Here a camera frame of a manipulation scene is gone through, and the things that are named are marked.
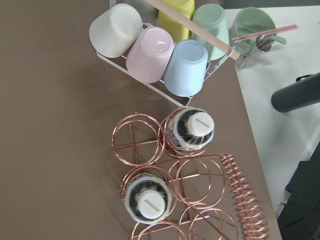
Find copper wire bottle basket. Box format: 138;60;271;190
111;106;270;240

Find tea bottle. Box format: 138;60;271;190
164;106;215;151
124;173;172;225

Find blue plastic cup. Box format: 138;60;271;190
163;39;208;97

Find pink plastic cup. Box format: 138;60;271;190
125;26;174;84

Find yellow plastic cup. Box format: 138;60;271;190
157;0;195;43

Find white plastic cup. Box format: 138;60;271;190
89;3;143;58

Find green plastic cup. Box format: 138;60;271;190
191;3;230;61

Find steel jigger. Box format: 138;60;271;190
234;35;272;69

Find green cloth with straws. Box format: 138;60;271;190
229;7;299;52

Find black thermos flask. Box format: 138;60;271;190
271;72;320;113

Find black electronics chassis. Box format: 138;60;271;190
277;145;320;240

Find white wire cup rack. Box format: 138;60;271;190
95;0;236;108

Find wooden rack handle rod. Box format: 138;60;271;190
146;0;241;60

